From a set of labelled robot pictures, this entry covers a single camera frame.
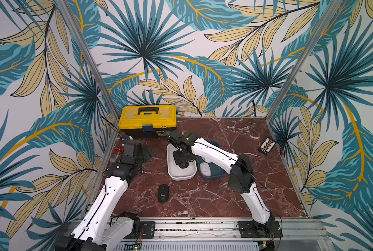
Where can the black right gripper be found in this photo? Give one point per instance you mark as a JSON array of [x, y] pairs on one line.
[[182, 156]]

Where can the white storage tray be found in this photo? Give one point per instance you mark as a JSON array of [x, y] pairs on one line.
[[175, 171]]

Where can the aluminium corner post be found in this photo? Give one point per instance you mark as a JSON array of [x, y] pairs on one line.
[[84, 48], [318, 32]]

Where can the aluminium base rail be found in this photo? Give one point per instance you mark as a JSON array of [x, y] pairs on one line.
[[226, 234]]

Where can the black mouse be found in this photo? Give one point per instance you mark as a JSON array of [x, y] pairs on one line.
[[163, 193]]

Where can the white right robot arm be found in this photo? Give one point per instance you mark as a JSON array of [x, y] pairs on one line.
[[238, 167]]

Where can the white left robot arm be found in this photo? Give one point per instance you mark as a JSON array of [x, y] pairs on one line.
[[92, 233]]

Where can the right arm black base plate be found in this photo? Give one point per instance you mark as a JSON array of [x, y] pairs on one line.
[[251, 229]]

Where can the white mouse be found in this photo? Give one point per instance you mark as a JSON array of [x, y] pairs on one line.
[[205, 169], [205, 159]]

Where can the yellow black toolbox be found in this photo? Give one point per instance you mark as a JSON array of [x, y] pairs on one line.
[[148, 121]]

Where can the left aluminium corner post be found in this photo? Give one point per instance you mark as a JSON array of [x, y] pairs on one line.
[[84, 48]]

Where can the small black patterned box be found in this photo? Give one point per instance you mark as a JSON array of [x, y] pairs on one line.
[[266, 147]]

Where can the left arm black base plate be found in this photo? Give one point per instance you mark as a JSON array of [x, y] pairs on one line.
[[144, 229]]

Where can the right aluminium corner post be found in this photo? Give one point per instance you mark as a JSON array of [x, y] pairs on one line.
[[318, 32]]

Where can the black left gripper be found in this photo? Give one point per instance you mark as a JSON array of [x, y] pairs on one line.
[[146, 152]]

